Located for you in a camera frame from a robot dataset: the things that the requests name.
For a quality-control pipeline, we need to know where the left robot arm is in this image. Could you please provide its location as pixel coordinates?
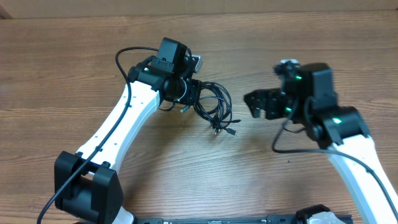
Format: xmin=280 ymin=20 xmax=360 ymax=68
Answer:
xmin=49 ymin=37 xmax=203 ymax=223

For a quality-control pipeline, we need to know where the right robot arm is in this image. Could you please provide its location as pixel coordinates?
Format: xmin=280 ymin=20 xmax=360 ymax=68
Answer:
xmin=244 ymin=59 xmax=397 ymax=223

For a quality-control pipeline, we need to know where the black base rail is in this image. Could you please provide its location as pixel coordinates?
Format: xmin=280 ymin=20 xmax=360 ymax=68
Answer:
xmin=133 ymin=214 xmax=354 ymax=224

